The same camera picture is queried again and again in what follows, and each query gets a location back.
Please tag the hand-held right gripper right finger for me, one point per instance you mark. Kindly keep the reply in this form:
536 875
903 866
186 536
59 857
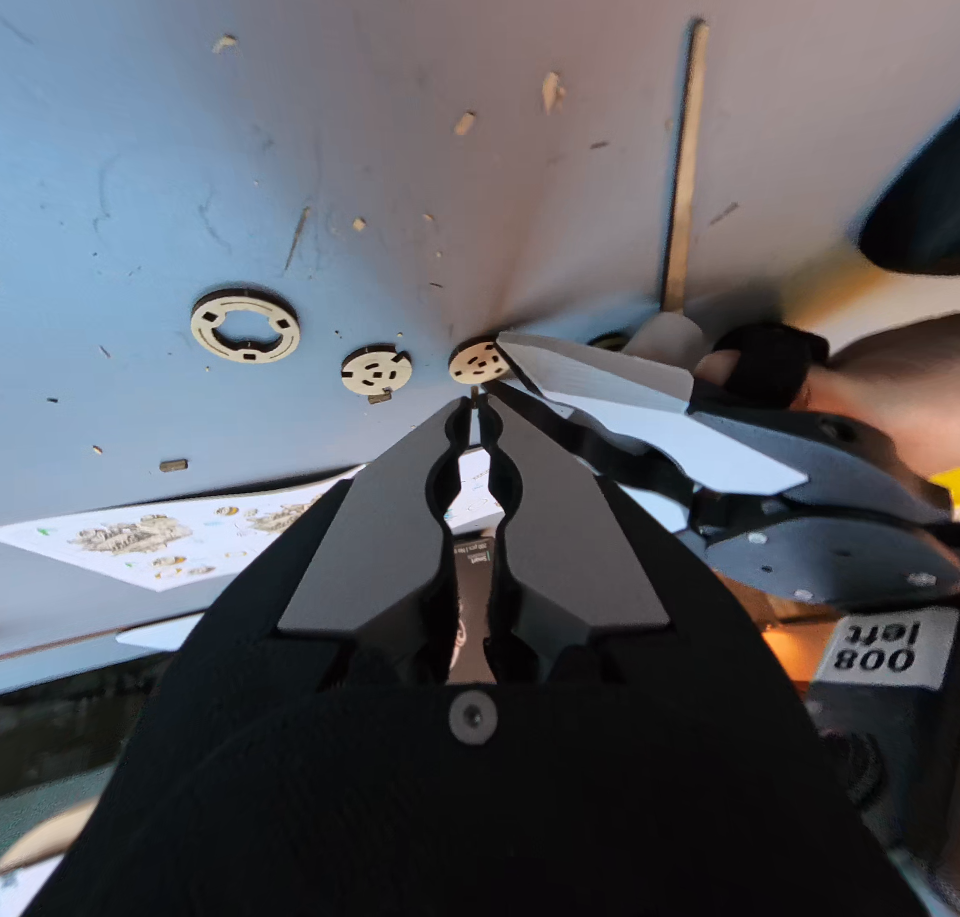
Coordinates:
585 557

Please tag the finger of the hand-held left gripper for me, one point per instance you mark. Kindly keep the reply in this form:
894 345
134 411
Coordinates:
600 373
720 459

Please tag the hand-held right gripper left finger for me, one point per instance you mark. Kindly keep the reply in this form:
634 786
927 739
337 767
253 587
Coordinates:
360 557

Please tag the slotted wooden disc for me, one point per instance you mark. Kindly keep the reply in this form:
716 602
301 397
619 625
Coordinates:
461 366

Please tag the person's left forearm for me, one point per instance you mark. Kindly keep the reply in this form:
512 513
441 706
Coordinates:
900 399

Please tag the grey desk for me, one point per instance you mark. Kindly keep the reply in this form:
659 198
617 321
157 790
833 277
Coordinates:
225 144

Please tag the person's left hand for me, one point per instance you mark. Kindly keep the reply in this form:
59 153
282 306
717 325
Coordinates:
765 366

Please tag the black puzzle box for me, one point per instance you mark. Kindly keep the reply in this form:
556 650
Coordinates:
471 579

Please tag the notched wooden disc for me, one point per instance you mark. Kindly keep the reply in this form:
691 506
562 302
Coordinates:
356 377

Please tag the long wooden sliver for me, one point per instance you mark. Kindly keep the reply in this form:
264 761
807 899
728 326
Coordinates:
686 182

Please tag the scattered wood splinters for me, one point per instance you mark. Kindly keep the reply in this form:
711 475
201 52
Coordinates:
553 92

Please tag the white instruction booklet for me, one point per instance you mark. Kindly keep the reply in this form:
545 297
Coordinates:
67 542

